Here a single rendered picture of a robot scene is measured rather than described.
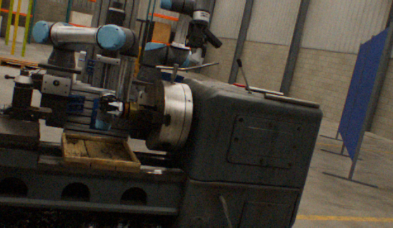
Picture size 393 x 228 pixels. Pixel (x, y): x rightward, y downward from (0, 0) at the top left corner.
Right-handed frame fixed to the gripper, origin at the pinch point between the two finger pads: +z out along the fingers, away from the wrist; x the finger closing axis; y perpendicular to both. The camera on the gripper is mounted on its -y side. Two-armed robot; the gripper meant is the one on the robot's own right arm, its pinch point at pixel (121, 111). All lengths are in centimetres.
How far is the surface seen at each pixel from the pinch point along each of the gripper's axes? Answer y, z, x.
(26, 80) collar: 39.0, -7.9, 5.5
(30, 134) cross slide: 34.6, 13.8, -11.1
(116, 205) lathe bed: -2.4, 12.4, -37.2
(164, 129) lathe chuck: -16.4, 12.2, -2.8
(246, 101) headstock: -47, 18, 15
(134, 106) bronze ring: -4.9, -0.4, 2.9
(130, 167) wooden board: -4.7, 14.4, -19.7
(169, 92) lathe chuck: -17.1, 6.6, 12.2
